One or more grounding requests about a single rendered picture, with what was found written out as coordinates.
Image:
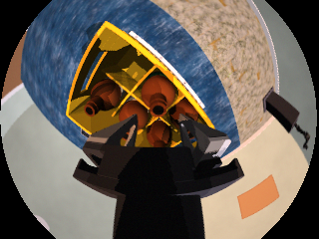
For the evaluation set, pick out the orange divided crate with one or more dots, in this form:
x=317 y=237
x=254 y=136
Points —
x=125 y=61

